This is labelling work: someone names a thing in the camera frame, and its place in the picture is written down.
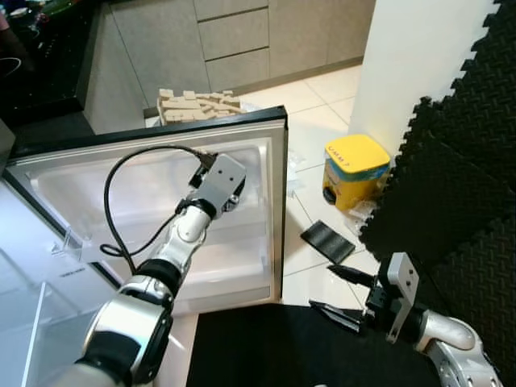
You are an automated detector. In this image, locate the small black ribbed pad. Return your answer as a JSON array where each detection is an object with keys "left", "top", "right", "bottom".
[{"left": 300, "top": 219, "right": 356, "bottom": 264}]

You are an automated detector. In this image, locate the beige moulded pulp packaging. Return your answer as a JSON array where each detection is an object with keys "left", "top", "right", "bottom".
[{"left": 157, "top": 89, "right": 243, "bottom": 126}]

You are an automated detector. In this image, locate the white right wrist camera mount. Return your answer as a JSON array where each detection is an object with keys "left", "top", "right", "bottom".
[{"left": 385, "top": 252, "right": 420, "bottom": 343}]

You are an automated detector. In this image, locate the silver fridge door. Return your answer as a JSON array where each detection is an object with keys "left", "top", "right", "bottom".
[{"left": 4, "top": 106, "right": 289, "bottom": 315}]

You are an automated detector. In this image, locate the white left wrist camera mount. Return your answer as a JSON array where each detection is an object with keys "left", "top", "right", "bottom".
[{"left": 188, "top": 153, "right": 248, "bottom": 217}]

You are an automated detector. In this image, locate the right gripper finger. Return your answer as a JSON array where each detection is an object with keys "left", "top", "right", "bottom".
[
  {"left": 309, "top": 299, "right": 366, "bottom": 335},
  {"left": 327, "top": 264, "right": 377, "bottom": 290}
]

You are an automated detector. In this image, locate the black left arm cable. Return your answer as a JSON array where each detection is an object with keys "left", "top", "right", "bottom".
[{"left": 103, "top": 145, "right": 214, "bottom": 275}]

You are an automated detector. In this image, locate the silver fridge cabinet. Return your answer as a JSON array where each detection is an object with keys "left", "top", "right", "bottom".
[{"left": 0, "top": 181, "right": 122, "bottom": 387}]

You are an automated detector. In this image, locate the black interlocking foam mat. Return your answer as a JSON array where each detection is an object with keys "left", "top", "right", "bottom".
[{"left": 359, "top": 0, "right": 516, "bottom": 387}]

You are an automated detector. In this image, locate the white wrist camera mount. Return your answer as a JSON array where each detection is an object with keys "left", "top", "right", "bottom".
[
  {"left": 385, "top": 252, "right": 420, "bottom": 343},
  {"left": 188, "top": 153, "right": 248, "bottom": 217}
]

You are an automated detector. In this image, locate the black kitchen countertop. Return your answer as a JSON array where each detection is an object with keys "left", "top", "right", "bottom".
[{"left": 0, "top": 0, "right": 106, "bottom": 130}]

